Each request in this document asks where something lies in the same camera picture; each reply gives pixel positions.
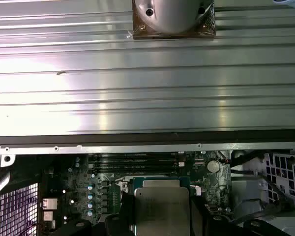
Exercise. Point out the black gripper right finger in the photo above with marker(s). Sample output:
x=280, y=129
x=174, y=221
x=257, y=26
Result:
x=199, y=221

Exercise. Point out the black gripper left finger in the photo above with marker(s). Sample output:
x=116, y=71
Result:
x=118, y=226

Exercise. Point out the silver CPU chip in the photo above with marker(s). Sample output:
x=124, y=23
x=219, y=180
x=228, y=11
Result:
x=162, y=211

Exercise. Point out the CPU socket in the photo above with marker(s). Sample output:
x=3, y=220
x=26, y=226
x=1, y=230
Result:
x=159, y=183

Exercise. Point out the black RAM slot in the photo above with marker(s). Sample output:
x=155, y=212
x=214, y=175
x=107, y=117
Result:
x=137, y=160
x=137, y=165
x=137, y=170
x=137, y=155

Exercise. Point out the green motherboard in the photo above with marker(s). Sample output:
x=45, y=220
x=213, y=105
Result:
x=211, y=183

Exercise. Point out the round coin cell battery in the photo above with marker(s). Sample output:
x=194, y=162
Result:
x=213, y=166

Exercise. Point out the silver metal drive cage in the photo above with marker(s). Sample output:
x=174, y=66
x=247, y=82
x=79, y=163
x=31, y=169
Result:
x=248, y=191

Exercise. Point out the black PC case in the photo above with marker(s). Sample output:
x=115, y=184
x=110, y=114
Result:
x=137, y=140

